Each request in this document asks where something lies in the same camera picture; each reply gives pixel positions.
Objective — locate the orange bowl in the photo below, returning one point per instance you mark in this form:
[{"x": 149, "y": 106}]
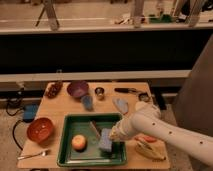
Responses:
[{"x": 40, "y": 130}]

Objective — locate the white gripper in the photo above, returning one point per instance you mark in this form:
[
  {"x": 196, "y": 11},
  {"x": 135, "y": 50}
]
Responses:
[{"x": 117, "y": 133}]

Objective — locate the dark brush bar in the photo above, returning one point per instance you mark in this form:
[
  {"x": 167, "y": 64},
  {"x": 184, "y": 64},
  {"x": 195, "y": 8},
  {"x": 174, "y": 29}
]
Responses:
[{"x": 95, "y": 129}]

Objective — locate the black handled knife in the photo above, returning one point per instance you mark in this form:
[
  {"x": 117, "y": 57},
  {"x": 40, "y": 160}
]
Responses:
[{"x": 127, "y": 90}]

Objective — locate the green plastic tray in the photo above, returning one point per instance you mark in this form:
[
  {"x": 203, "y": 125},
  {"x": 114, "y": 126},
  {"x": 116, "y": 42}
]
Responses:
[{"x": 91, "y": 156}]

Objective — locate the purple bowl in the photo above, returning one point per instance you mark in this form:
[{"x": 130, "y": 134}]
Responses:
[{"x": 78, "y": 89}]

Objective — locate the small round tin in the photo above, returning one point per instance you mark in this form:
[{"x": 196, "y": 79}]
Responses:
[{"x": 144, "y": 97}]

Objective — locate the blue grey cup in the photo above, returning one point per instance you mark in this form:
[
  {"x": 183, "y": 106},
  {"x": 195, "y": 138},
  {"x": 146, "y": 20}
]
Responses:
[{"x": 87, "y": 102}]

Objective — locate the blue box on floor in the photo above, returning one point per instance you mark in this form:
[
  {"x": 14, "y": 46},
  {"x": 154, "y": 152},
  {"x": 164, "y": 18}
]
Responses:
[{"x": 30, "y": 113}]

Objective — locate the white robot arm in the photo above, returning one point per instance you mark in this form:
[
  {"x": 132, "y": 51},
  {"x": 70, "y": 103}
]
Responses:
[{"x": 147, "y": 120}]

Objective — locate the orange carrot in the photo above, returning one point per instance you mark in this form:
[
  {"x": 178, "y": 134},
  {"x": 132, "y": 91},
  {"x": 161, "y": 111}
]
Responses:
[{"x": 146, "y": 138}]

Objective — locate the red yellow apple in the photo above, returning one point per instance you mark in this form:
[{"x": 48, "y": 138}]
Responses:
[{"x": 79, "y": 142}]

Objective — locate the blue sponge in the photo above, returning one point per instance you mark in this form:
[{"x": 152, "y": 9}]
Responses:
[{"x": 105, "y": 144}]

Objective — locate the small metal cup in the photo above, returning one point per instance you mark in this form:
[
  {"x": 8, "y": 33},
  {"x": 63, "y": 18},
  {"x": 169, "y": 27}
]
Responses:
[{"x": 99, "y": 92}]

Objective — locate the wooden table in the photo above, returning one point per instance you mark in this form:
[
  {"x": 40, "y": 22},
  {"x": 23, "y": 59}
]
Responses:
[{"x": 56, "y": 109}]

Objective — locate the yellow banana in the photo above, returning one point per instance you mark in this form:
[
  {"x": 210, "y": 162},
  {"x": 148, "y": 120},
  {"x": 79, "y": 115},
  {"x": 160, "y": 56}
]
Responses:
[{"x": 148, "y": 151}]

